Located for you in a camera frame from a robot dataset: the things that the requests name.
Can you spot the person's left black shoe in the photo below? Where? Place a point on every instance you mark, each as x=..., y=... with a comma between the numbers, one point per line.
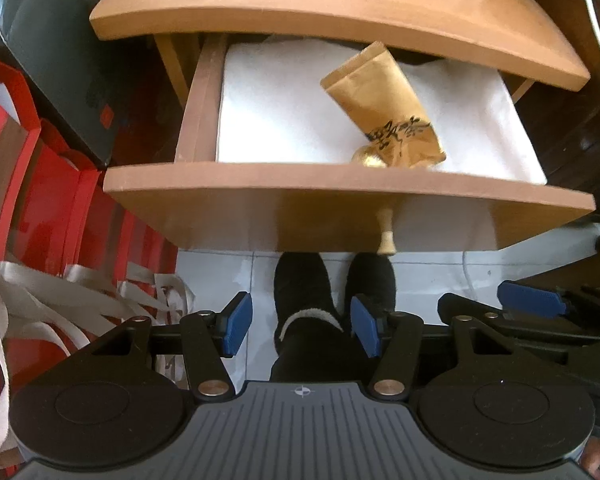
x=300, y=290

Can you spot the person's right black shoe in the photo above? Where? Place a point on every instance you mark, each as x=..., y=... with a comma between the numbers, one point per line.
x=372, y=275

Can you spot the black paper gift bag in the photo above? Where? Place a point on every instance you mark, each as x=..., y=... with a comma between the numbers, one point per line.
x=55, y=50

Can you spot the large wooden drawer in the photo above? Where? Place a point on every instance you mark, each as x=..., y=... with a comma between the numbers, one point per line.
x=280, y=185

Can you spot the person's right hand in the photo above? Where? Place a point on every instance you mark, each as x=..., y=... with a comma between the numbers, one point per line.
x=592, y=460

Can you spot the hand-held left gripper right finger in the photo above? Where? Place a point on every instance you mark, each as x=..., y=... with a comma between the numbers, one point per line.
x=365, y=327

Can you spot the white drawer liner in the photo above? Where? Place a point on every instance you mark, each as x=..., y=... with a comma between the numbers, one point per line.
x=280, y=110

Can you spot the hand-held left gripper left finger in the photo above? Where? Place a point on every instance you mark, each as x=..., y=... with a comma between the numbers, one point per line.
x=237, y=325

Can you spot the dark wooden cabinet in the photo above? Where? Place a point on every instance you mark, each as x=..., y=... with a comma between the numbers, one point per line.
x=580, y=125

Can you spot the gold tea packet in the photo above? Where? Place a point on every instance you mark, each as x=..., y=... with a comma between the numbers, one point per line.
x=380, y=100

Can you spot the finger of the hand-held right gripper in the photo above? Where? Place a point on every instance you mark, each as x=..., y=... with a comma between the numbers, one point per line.
x=460, y=305
x=530, y=297

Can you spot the person's left leg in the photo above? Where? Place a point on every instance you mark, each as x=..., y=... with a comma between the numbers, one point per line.
x=320, y=360

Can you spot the row of red gift bags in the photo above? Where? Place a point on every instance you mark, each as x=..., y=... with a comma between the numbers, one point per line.
x=40, y=210

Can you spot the person's black shoe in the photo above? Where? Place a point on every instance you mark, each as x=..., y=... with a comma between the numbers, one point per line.
x=372, y=275
x=300, y=290

